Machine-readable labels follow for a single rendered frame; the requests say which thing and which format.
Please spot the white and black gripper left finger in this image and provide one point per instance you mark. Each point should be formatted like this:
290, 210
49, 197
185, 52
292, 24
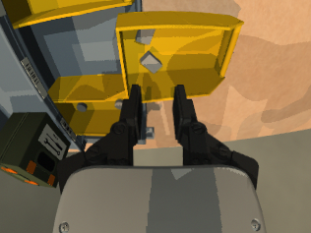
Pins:
115, 148

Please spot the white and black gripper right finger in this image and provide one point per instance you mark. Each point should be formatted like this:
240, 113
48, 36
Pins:
198, 145

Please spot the grey shelf rack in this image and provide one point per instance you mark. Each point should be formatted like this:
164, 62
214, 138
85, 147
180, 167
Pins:
71, 46

